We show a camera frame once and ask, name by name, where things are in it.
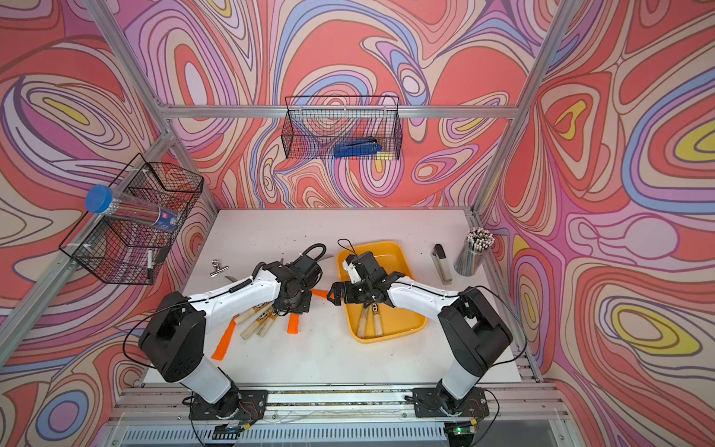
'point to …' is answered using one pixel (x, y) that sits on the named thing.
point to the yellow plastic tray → (396, 322)
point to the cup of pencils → (478, 241)
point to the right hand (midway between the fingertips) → (341, 303)
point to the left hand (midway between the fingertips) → (304, 309)
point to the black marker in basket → (150, 273)
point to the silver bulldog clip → (216, 265)
